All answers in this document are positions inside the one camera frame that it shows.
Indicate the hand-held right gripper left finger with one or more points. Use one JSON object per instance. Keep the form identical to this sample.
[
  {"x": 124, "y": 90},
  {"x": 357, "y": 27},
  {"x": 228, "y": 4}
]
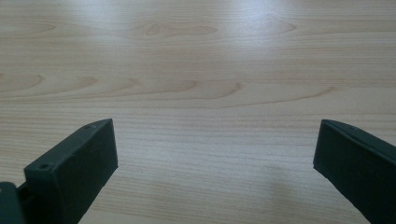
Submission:
[{"x": 68, "y": 174}]

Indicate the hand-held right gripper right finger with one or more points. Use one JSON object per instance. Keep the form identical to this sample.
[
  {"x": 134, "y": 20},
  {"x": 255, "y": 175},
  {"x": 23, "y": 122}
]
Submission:
[{"x": 358, "y": 168}]

